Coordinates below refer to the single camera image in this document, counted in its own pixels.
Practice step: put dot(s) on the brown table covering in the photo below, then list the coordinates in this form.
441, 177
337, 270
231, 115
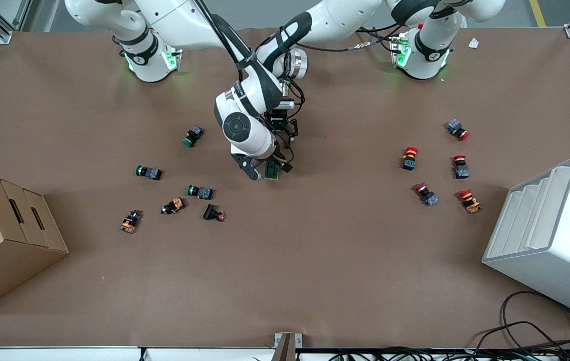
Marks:
284, 260

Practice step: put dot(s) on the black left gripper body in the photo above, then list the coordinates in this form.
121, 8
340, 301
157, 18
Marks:
277, 120

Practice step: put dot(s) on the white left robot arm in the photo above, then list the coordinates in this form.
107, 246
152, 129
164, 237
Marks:
345, 17

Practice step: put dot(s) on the grey metal bracket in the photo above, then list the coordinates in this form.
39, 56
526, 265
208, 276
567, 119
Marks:
287, 346

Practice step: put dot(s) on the green load switch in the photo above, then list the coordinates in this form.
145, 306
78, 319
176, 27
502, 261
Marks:
271, 172

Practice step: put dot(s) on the white plastic sorting bin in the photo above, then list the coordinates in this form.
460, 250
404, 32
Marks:
560, 250

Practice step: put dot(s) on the white table edge rail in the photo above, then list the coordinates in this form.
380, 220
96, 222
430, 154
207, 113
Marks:
64, 354

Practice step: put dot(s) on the red mushroom button orange block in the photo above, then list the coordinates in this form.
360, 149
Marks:
470, 201
409, 158

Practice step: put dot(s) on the black push button orange block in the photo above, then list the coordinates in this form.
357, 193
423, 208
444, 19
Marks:
131, 221
173, 205

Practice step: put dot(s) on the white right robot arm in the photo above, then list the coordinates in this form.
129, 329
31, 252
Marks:
184, 20

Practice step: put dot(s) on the green push button grey block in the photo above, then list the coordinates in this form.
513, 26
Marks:
200, 192
149, 173
193, 136

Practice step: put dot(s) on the white paper scrap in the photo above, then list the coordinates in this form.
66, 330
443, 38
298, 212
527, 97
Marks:
473, 43

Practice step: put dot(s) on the red mushroom button grey block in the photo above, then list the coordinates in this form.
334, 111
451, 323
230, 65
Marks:
460, 167
426, 195
457, 129

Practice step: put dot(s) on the black push button red lens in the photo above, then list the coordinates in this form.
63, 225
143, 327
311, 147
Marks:
213, 212

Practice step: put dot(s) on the brown cardboard box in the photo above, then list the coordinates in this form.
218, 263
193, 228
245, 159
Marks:
4, 240

